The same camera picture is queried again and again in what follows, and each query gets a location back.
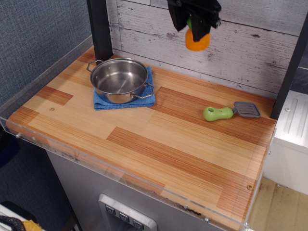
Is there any white ribbed side cabinet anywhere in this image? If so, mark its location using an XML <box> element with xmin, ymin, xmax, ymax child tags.
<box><xmin>263</xmin><ymin>90</ymin><xmax>308</xmax><ymax>194</ymax></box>

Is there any orange toy carrot green top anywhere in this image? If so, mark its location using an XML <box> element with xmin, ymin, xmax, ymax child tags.
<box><xmin>185</xmin><ymin>18</ymin><xmax>210</xmax><ymax>51</ymax></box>

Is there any stainless steel pot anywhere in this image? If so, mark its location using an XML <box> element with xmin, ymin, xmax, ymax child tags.
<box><xmin>87</xmin><ymin>58</ymin><xmax>154</xmax><ymax>104</ymax></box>

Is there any green handled grey spatula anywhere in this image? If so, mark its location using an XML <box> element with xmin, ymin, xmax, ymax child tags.
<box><xmin>203</xmin><ymin>101</ymin><xmax>261</xmax><ymax>122</ymax></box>

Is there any grey toy fridge cabinet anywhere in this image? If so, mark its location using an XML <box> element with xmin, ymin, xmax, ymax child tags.
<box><xmin>47</xmin><ymin>152</ymin><xmax>226</xmax><ymax>231</ymax></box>

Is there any black vertical post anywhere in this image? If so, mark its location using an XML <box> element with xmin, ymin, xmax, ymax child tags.
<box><xmin>87</xmin><ymin>0</ymin><xmax>113</xmax><ymax>61</ymax></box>
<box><xmin>270</xmin><ymin>15</ymin><xmax>308</xmax><ymax>120</ymax></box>

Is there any yellow object bottom left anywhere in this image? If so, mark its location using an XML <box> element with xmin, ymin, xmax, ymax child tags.
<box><xmin>22</xmin><ymin>220</ymin><xmax>43</xmax><ymax>231</ymax></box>

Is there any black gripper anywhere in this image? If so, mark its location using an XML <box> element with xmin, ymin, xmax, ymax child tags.
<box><xmin>167</xmin><ymin>0</ymin><xmax>221</xmax><ymax>42</ymax></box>

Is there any black left vertical post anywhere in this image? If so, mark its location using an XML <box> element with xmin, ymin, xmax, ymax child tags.
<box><xmin>87</xmin><ymin>0</ymin><xmax>113</xmax><ymax>61</ymax></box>

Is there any silver toy dispenser panel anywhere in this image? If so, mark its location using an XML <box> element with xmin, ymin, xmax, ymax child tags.
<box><xmin>98</xmin><ymin>193</ymin><xmax>157</xmax><ymax>231</ymax></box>

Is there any black right vertical post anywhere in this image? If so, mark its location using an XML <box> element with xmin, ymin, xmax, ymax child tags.
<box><xmin>270</xmin><ymin>15</ymin><xmax>308</xmax><ymax>120</ymax></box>

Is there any clear acrylic table guard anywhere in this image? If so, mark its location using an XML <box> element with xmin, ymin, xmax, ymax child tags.
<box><xmin>6</xmin><ymin>48</ymin><xmax>276</xmax><ymax>231</ymax></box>

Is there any black braided cable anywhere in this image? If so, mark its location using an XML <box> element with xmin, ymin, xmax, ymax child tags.
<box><xmin>0</xmin><ymin>215</ymin><xmax>26</xmax><ymax>231</ymax></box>

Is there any blue folded cloth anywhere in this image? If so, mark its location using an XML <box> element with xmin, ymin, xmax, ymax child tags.
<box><xmin>93</xmin><ymin>66</ymin><xmax>155</xmax><ymax>111</ymax></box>

